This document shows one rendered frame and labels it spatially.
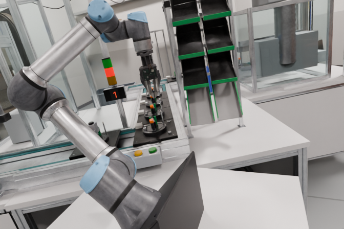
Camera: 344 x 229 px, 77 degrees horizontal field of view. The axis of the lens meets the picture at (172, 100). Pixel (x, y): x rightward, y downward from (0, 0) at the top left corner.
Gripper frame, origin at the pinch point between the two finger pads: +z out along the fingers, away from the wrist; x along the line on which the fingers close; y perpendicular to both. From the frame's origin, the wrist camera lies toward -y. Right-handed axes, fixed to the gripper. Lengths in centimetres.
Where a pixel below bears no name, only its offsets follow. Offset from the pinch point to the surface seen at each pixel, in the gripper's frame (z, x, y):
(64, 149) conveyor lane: 31, -63, -29
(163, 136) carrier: 26.2, -0.7, -9.4
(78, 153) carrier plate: 26, -47, -10
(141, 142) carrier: 26.2, -12.6, -8.2
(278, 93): 38, 96, -67
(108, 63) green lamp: -15.2, -23.0, -29.6
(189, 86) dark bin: 2.6, 18.1, -11.9
